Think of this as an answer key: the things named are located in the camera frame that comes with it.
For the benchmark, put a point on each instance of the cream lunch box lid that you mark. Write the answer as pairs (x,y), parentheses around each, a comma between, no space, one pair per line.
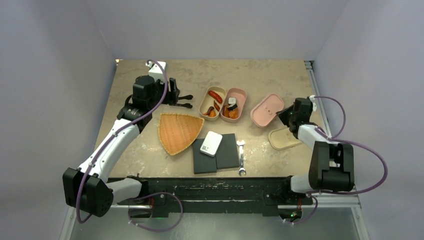
(281,139)

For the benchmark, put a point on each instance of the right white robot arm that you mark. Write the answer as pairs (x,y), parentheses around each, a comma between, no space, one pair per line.
(332,163)

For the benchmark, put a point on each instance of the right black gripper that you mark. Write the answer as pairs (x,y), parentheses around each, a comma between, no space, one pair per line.
(282,115)

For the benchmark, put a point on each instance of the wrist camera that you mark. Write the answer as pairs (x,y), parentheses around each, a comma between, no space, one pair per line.
(312,98)
(155,71)

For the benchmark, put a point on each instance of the left black foam block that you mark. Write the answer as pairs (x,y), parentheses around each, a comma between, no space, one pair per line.
(202,163)

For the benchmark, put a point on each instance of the sushi roll with seaweed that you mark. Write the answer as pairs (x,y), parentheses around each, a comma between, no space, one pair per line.
(232,100)

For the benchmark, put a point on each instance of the dark red octopus tentacle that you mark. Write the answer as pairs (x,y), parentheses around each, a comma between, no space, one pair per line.
(210,109)

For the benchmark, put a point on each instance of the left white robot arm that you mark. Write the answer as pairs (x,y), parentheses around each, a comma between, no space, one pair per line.
(86,188)

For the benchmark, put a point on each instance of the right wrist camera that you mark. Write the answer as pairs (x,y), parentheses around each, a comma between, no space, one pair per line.
(312,98)

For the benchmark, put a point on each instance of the silver open-end wrench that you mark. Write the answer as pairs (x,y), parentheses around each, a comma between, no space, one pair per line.
(241,171)

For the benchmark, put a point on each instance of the pink lunch box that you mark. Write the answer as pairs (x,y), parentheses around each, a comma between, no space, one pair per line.
(241,97)

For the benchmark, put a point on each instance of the orange fried chicken piece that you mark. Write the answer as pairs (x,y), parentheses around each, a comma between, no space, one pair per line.
(230,115)

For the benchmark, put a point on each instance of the red brown sausage piece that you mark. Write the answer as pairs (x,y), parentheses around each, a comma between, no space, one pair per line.
(216,106)

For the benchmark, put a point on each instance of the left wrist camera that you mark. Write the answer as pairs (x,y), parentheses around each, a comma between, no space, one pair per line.
(155,71)

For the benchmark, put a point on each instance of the right black foam block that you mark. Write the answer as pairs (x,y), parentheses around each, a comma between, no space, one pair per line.
(227,156)

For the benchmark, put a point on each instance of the woven bamboo basket tray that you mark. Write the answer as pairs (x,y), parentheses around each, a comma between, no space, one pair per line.
(178,131)

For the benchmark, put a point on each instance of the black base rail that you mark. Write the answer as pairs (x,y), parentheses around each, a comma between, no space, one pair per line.
(269,196)

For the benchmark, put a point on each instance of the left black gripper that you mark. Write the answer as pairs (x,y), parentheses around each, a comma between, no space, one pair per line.
(171,96)

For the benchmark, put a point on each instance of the pink lunch box lid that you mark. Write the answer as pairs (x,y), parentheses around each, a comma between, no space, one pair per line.
(266,110)

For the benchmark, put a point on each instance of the white power bank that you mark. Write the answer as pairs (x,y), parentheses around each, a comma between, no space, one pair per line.
(211,143)

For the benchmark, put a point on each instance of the cream lunch box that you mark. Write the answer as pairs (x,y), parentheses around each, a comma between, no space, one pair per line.
(208,101)

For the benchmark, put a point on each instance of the black foam block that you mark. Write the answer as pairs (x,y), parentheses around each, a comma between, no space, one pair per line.
(202,163)
(227,156)

